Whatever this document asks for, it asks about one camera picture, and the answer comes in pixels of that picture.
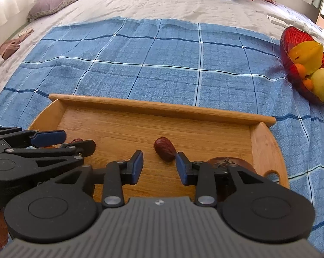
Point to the brownish orange round fruit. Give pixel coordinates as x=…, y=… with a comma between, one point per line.
x=245, y=163

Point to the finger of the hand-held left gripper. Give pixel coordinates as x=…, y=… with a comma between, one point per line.
x=47, y=137
x=78, y=147

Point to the yellow starfruit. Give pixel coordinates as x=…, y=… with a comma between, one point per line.
x=309, y=56

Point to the wooden tray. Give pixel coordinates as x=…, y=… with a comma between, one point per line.
x=140, y=129

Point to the white flat item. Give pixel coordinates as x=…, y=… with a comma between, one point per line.
x=277, y=20

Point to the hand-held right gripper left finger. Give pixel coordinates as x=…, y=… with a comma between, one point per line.
x=136, y=168

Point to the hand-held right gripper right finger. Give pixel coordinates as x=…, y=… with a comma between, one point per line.
x=181, y=168

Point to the blue plaid cloth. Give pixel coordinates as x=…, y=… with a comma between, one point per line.
x=151, y=59

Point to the small orange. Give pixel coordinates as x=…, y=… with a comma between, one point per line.
x=301, y=70
x=308, y=83

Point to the red glass bowl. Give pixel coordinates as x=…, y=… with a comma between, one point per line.
x=285, y=51

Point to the grey bed headboard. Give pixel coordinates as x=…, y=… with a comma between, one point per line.
x=299, y=2

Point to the purple pillow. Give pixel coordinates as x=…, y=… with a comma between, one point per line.
x=57, y=1

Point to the white sheer curtain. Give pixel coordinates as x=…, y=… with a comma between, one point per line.
x=6, y=0

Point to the pink garment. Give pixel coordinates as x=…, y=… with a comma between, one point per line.
x=9, y=48

